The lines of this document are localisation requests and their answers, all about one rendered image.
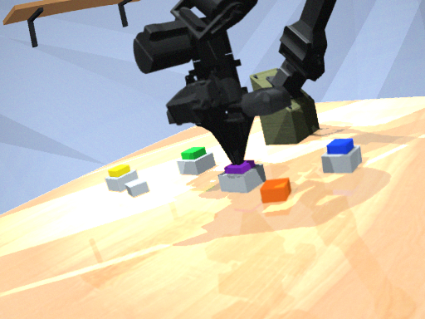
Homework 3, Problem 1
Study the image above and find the blue button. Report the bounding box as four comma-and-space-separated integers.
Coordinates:
321, 138, 362, 174

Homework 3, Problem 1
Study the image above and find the orange block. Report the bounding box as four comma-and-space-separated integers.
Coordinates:
260, 178, 291, 204

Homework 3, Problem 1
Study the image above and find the green button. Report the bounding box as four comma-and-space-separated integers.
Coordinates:
176, 147, 216, 175

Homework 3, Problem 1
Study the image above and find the yellow button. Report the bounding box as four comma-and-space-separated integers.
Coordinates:
105, 164, 139, 192

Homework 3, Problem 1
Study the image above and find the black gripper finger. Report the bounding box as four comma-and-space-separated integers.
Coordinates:
219, 116, 255, 165
195, 115, 237, 165

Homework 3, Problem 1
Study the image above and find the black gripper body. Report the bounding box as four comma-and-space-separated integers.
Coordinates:
188, 53, 292, 122

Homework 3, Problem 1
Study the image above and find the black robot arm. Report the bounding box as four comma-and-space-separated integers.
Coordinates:
133, 0, 337, 125

